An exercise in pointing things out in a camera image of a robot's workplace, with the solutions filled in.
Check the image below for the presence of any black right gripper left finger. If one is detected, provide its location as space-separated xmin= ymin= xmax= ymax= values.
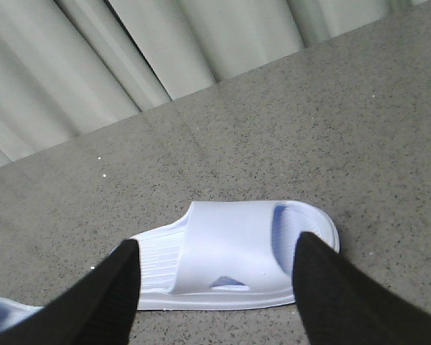
xmin=0 ymin=239 xmax=141 ymax=344

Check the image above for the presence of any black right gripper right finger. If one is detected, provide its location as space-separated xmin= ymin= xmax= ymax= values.
xmin=292 ymin=232 xmax=431 ymax=344

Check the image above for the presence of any light blue slipper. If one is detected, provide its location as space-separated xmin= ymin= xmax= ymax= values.
xmin=134 ymin=201 xmax=340 ymax=311
xmin=0 ymin=298 xmax=42 ymax=332

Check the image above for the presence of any pale grey-green curtain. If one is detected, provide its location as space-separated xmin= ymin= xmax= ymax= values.
xmin=0 ymin=1 xmax=431 ymax=167

